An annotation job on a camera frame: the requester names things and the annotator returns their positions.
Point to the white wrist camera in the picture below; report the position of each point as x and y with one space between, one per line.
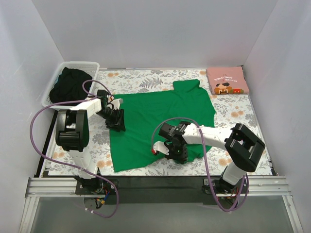
159 147
114 104

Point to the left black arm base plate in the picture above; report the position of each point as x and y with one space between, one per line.
94 186

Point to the green t shirt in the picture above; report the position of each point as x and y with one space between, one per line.
143 112

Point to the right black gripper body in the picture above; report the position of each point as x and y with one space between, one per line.
178 155

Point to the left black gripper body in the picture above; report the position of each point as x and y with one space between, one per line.
116 119

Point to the aluminium frame rail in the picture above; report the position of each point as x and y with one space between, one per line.
152 189

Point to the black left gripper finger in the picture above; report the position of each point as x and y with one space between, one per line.
114 125
121 120

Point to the black clothes in basket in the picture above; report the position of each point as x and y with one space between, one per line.
69 86

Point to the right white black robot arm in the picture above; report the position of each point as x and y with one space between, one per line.
243 146

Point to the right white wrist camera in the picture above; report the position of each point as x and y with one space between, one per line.
159 147

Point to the white plastic laundry basket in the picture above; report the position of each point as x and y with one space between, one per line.
90 68

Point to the folded pink printed t shirt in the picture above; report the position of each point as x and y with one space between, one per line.
227 80

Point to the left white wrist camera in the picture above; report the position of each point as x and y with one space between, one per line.
114 104

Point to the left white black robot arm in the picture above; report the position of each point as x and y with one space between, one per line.
72 128

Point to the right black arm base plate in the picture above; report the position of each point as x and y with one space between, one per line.
221 187

